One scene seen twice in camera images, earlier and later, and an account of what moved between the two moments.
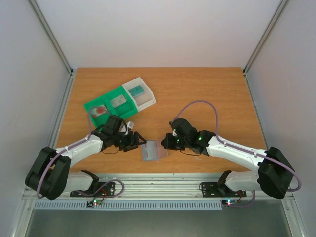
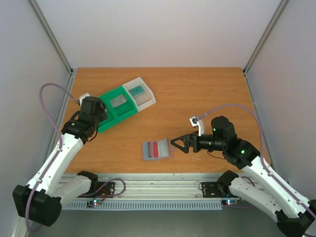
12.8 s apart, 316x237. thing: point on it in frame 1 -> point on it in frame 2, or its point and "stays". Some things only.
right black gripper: (173, 142) -> (193, 143)
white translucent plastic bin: (142, 97) stays
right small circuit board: (229, 202) stays
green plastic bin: (117, 102) stays
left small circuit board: (91, 203) stays
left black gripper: (133, 144) -> (104, 115)
